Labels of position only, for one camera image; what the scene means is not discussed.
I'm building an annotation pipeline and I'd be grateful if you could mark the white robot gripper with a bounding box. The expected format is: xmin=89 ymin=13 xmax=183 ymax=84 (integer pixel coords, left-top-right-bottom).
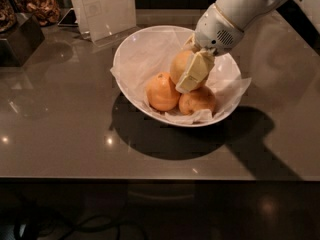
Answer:
xmin=176 ymin=4 xmax=244 ymax=93

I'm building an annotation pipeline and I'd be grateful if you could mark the yellow orange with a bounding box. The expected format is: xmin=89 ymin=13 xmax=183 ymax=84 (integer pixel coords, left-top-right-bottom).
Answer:
xmin=170 ymin=50 xmax=203 ymax=85

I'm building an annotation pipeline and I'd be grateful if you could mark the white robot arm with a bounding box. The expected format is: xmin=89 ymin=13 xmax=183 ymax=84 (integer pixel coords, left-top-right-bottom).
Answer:
xmin=176 ymin=0 xmax=320 ymax=93

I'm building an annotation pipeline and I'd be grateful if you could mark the white oval bowl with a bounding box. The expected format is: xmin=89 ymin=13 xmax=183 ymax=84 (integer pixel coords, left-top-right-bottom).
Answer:
xmin=112 ymin=25 xmax=242 ymax=128

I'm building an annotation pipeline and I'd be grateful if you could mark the lower right orange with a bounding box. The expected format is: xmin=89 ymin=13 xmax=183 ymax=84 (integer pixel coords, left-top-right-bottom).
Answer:
xmin=178 ymin=86 xmax=216 ymax=115

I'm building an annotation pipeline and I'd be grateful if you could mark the left orange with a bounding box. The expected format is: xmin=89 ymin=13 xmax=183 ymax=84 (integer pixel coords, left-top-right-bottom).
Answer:
xmin=145 ymin=72 xmax=180 ymax=112

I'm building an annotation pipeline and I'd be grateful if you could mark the white paper liner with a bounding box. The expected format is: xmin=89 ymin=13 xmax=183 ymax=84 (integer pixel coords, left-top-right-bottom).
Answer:
xmin=109 ymin=28 xmax=252 ymax=126

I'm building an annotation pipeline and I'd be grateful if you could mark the clear acrylic sign holder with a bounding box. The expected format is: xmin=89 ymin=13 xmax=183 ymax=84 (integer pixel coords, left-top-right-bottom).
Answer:
xmin=71 ymin=0 xmax=137 ymax=47

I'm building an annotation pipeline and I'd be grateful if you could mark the glass jar of dried snacks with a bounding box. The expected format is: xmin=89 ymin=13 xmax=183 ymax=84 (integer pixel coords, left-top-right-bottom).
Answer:
xmin=14 ymin=0 xmax=61 ymax=27

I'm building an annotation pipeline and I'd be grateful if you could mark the dark square box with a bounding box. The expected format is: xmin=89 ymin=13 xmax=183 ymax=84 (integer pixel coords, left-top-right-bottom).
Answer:
xmin=0 ymin=13 xmax=45 ymax=67

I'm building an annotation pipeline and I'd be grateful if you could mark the left glass jar of snacks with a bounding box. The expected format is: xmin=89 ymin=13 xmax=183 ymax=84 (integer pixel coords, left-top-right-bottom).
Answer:
xmin=0 ymin=0 xmax=17 ymax=33

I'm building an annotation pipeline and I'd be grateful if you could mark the black cable under table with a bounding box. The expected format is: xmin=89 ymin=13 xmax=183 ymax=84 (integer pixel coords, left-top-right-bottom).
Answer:
xmin=13 ymin=183 xmax=149 ymax=240

